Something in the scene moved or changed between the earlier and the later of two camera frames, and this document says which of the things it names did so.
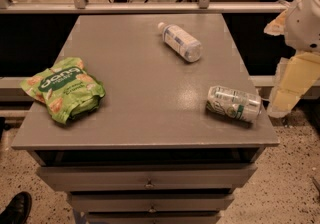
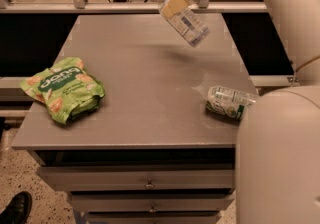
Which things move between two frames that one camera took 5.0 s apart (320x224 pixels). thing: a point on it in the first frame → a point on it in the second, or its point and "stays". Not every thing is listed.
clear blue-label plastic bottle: (186, 46) → (189, 23)
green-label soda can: (234, 103) stays
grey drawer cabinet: (151, 153) stays
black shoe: (17, 210) stays
